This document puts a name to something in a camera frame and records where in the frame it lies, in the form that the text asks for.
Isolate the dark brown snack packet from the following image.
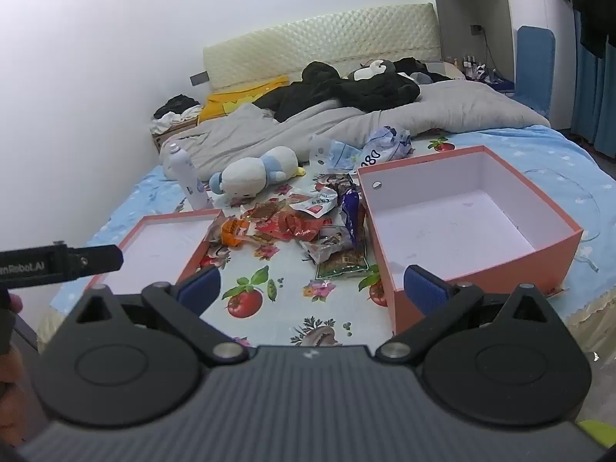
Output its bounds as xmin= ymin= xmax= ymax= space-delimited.
xmin=315 ymin=173 xmax=359 ymax=198

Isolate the blue curtain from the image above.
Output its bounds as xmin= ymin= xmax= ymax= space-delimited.
xmin=570 ymin=10 xmax=616 ymax=159

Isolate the clear packet of brown sticks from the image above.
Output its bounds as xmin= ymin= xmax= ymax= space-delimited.
xmin=241 ymin=202 xmax=290 ymax=224

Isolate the cream padded headboard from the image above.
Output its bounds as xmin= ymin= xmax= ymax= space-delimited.
xmin=202 ymin=2 xmax=444 ymax=92

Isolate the white and blue plush toy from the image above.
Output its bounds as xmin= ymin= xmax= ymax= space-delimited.
xmin=208 ymin=147 xmax=307 ymax=199

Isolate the black jacket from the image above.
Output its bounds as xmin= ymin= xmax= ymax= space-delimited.
xmin=255 ymin=60 xmax=422 ymax=121

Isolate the dark blue snack packet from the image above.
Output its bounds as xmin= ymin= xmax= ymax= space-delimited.
xmin=339 ymin=187 xmax=367 ymax=246

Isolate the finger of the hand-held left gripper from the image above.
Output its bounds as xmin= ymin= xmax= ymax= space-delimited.
xmin=67 ymin=244 xmax=124 ymax=281

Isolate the white spray bottle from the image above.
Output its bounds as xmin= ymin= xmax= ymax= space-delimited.
xmin=161 ymin=142 xmax=211 ymax=211

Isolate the person's left hand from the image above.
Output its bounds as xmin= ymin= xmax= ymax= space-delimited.
xmin=0 ymin=295 xmax=30 ymax=424

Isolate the deep pink cardboard box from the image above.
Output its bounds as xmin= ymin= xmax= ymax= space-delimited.
xmin=357 ymin=145 xmax=584 ymax=335

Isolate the green and brown snack packet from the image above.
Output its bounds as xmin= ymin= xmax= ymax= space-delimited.
xmin=315 ymin=248 xmax=369 ymax=281

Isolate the blue and white plastic bag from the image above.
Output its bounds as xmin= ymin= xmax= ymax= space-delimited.
xmin=308 ymin=135 xmax=362 ymax=174

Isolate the group of small bottles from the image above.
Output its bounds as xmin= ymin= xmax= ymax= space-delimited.
xmin=462 ymin=55 xmax=487 ymax=80

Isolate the pile of dark clothes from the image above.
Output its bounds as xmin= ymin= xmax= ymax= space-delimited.
xmin=149 ymin=94 xmax=203 ymax=136

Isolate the fruit print sheet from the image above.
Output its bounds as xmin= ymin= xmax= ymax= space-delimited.
xmin=48 ymin=137 xmax=463 ymax=347

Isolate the clear crinkled snack packet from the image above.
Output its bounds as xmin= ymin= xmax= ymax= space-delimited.
xmin=301 ymin=226 xmax=357 ymax=265

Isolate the orange snack packet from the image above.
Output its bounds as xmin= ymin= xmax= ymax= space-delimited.
xmin=219 ymin=218 xmax=253 ymax=248

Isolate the grey blanket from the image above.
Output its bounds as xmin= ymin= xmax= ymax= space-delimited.
xmin=180 ymin=79 xmax=552 ymax=179

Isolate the white and purple plastic bag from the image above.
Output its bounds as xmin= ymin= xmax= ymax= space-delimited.
xmin=361 ymin=125 xmax=415 ymax=164

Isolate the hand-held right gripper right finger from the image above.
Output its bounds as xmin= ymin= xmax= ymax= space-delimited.
xmin=375 ymin=264 xmax=554 ymax=367

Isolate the shallow pink box lid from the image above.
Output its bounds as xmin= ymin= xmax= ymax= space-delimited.
xmin=89 ymin=209 xmax=224 ymax=294

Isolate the red snack packet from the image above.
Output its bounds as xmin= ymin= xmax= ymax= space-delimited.
xmin=284 ymin=214 xmax=328 ymax=241

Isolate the blue chair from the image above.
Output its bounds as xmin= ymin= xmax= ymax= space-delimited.
xmin=510 ymin=25 xmax=556 ymax=119

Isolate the white packet with red label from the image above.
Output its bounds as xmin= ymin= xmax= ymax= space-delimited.
xmin=289 ymin=192 xmax=338 ymax=217

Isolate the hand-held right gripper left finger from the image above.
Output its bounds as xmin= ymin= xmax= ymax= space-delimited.
xmin=72 ymin=266 xmax=251 ymax=367

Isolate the yellow pillow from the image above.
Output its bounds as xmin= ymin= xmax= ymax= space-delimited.
xmin=198 ymin=76 xmax=290 ymax=123

